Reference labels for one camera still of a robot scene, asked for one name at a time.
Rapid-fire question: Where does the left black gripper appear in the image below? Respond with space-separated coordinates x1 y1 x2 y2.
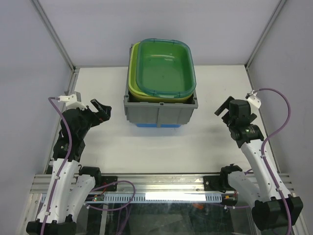
77 99 111 138

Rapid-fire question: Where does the lime green container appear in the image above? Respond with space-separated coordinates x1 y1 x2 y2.
128 42 194 100

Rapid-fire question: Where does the olive green slotted basket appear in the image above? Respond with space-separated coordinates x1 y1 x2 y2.
129 92 191 103

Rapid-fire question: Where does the large grey crate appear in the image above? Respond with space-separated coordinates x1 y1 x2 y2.
123 44 199 128

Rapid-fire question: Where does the teal transparent container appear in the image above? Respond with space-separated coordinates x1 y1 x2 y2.
136 38 197 99

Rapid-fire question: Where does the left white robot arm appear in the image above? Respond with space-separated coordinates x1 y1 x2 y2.
26 94 112 235

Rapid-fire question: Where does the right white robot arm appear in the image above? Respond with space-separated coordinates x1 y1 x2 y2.
210 96 303 234

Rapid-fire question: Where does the blue plastic tray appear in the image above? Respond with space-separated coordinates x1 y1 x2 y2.
135 123 181 128

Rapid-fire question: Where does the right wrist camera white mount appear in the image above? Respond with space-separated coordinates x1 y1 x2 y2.
245 90 262 109

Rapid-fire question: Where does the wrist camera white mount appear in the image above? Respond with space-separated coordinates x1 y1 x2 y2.
58 92 87 110
245 90 262 109

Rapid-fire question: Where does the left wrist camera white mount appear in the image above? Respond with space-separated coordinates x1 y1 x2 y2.
58 92 87 110

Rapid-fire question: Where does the white slotted cable duct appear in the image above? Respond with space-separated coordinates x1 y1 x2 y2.
40 193 223 203

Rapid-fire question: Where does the aluminium mounting rail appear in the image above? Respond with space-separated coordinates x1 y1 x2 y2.
30 173 294 194

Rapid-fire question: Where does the right aluminium frame post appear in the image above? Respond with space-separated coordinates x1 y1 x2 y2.
245 0 288 71

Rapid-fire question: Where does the aluminium frame post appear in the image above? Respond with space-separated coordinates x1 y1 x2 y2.
30 0 76 71
245 0 288 71

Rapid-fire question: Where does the left aluminium frame post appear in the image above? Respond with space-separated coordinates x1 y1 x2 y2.
30 0 76 71

